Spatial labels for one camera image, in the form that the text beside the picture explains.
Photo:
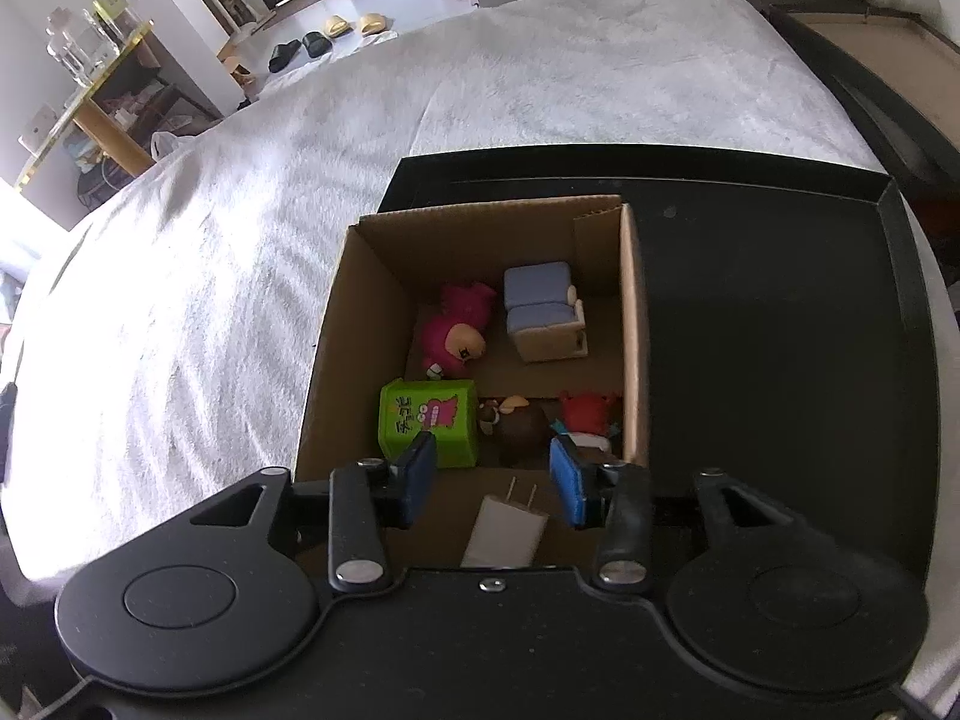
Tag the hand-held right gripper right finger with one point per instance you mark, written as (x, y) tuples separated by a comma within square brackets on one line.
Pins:
[(570, 484)]

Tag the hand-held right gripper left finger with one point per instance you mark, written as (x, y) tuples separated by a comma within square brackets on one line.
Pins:
[(412, 480)]

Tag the red toy figure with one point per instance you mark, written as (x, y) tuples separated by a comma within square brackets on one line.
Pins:
[(589, 412)]

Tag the brown toy figure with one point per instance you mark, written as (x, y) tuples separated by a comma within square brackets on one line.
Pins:
[(517, 427)]

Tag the green toy box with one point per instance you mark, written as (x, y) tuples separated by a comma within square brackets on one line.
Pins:
[(442, 409)]

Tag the white charger plug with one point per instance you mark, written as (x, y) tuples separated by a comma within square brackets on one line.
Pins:
[(502, 532)]

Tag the brown cardboard box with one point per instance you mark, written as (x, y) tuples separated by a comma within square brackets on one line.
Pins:
[(360, 315)]

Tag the black tray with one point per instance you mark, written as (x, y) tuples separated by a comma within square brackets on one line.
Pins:
[(750, 352)]

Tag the pink plush toy figure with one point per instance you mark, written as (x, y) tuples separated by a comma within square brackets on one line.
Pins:
[(450, 330)]

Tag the grey-blue sofa toy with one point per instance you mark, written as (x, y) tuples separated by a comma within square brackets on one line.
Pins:
[(540, 307)]

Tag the white blanket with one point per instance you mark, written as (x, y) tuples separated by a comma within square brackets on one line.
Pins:
[(225, 240)]

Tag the white plastic bag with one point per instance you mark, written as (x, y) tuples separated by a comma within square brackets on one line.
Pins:
[(171, 142)]

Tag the black slipper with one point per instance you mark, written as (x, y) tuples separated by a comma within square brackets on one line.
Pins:
[(316, 43), (285, 56)]

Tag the yellow slipper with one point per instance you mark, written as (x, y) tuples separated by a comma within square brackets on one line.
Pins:
[(371, 22), (337, 25)]

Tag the wooden glass-top shelf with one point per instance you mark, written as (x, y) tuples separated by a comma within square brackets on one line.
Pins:
[(97, 120)]

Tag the wooden bedside table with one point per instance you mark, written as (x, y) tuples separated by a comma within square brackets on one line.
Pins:
[(847, 37)]

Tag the clear glass bottle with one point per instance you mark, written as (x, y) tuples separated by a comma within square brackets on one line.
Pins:
[(71, 52)]

